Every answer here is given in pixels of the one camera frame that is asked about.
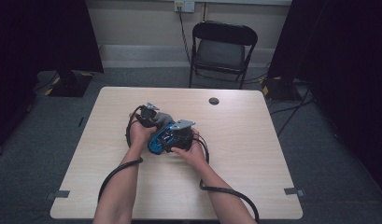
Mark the black stand base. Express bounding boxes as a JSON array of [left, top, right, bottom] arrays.
[[48, 70, 94, 98], [261, 76, 303, 103]]

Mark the blue toy car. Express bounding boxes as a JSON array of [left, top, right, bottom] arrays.
[[147, 121, 177, 156]]

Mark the black wall socket cable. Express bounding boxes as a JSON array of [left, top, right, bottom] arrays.
[[177, 5, 193, 63]]

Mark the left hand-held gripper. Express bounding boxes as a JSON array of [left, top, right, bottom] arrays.
[[137, 102, 164, 129]]

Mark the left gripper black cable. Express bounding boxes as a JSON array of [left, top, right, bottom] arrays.
[[97, 105, 146, 203]]

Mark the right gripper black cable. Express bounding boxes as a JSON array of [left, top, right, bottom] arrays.
[[191, 133, 261, 224]]

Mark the black folding chair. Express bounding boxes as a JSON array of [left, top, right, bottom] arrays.
[[188, 20, 259, 91]]

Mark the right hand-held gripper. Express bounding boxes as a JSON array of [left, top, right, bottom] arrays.
[[164, 119, 196, 154]]

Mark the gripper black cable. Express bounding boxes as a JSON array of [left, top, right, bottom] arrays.
[[97, 105, 146, 203], [191, 133, 261, 224]]

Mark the person's left hand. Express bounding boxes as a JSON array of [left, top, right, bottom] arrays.
[[128, 112, 158, 151]]

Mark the grey tape strip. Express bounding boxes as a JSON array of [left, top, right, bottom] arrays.
[[283, 187, 305, 197], [46, 189, 71, 201]]

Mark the white wall socket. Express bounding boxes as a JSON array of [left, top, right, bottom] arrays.
[[174, 0, 196, 13]]

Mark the black floor cable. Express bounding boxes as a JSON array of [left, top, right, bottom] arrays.
[[269, 87, 315, 137]]

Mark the person's right hand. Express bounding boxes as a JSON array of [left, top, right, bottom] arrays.
[[170, 128, 209, 170]]

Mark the grey cloth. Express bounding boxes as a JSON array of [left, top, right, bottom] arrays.
[[152, 111, 177, 129]]

